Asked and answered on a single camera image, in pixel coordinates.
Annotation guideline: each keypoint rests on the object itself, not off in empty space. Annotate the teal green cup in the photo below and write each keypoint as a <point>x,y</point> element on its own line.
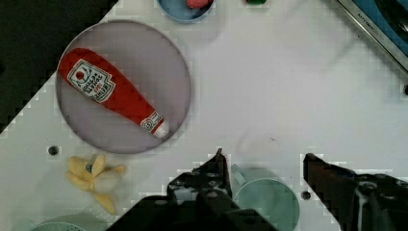
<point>263,191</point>

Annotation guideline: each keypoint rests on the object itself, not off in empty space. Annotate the grey round plate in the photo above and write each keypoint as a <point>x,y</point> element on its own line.
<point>153,63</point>

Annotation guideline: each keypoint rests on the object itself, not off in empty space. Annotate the green perforated strainer basket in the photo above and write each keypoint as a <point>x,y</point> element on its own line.
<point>80,222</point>

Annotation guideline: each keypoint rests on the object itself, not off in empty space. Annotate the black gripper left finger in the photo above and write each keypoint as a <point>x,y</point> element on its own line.
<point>212,175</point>

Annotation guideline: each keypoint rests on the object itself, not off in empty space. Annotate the red ketchup bottle toy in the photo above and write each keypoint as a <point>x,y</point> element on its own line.
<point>100,81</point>

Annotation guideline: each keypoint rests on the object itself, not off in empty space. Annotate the pink round fruit toy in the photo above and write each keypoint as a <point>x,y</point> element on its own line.
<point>198,4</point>

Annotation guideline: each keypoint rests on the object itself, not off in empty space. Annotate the blue small bowl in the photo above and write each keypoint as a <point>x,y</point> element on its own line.
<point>180,12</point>

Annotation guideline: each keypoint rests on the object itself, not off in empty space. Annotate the black toy oven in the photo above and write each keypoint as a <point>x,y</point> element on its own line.
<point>385,22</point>

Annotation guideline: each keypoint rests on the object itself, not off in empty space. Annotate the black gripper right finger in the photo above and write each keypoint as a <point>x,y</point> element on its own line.
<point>358,202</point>

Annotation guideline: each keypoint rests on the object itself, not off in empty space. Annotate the yellow banana toy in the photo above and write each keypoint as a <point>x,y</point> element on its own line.
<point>96,178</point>

